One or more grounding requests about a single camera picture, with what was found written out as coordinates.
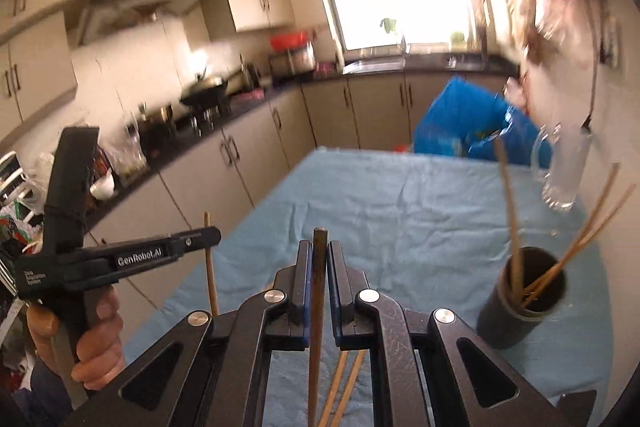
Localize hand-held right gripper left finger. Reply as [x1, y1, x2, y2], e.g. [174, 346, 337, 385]
[62, 239, 315, 427]

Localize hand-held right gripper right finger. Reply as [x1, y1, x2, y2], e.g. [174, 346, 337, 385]
[326, 239, 576, 427]

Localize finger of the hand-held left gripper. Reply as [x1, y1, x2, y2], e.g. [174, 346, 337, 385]
[167, 227, 222, 262]

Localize chopsticks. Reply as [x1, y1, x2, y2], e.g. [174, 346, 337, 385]
[520, 162, 622, 303]
[330, 349, 366, 427]

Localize dark cylindrical utensil cup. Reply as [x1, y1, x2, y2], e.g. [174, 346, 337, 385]
[476, 246, 571, 350]

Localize person's left hand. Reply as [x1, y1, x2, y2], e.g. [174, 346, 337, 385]
[26, 287, 125, 392]

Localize white bowl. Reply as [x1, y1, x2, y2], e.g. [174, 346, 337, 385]
[89, 177, 117, 202]

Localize clear plastic food bag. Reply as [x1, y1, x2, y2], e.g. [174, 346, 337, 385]
[107, 117, 151, 180]

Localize blue tablecloth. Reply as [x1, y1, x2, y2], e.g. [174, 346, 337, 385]
[120, 147, 616, 427]

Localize steel cooking pot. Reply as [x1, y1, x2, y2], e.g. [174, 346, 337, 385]
[137, 103, 176, 132]

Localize black gas stove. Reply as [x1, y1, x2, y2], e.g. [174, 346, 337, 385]
[170, 99, 236, 132]

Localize beige lower cabinets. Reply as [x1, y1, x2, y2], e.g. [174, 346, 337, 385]
[85, 74, 521, 323]

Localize black kitchen countertop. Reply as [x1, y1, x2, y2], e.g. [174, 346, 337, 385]
[75, 57, 521, 233]

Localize black wok with lid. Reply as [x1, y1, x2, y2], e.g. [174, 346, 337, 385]
[179, 74, 228, 105]

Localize steel range hood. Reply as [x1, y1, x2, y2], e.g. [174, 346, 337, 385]
[77, 0, 226, 48]

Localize blue plastic bag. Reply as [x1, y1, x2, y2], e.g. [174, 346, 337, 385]
[412, 76, 556, 168]

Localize red plastic basket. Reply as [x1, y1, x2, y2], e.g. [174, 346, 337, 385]
[270, 32, 311, 52]

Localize clear glass pitcher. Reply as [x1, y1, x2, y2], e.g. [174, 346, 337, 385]
[531, 122, 593, 212]

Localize white hanging plastic bags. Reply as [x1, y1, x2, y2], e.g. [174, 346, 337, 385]
[510, 0, 601, 128]

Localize white wire rack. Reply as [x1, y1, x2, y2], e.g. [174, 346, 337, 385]
[0, 151, 27, 200]

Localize black power cable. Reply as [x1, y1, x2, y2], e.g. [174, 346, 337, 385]
[580, 0, 601, 132]

